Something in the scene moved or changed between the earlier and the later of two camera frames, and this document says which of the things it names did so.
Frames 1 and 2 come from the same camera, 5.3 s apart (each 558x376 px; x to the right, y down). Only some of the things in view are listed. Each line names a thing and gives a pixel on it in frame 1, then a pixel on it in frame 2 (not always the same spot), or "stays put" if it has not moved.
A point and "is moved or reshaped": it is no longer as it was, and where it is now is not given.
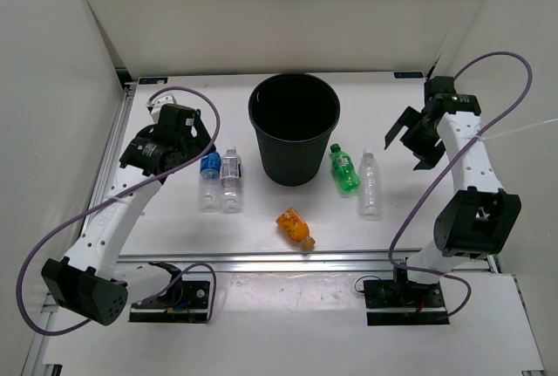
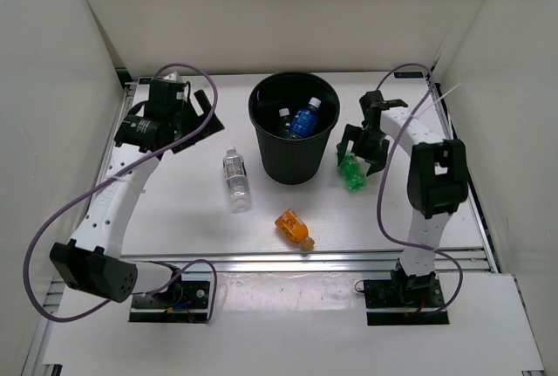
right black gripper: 429,154 to 350,134
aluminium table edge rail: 391,261 stays put
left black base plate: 187,302 stays put
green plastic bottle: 344,168 is moved or reshaped
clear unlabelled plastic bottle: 370,195 to 286,123
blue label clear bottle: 209,182 to 303,121
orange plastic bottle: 296,228 stays put
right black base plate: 398,302 stays put
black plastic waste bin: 293,116 stays put
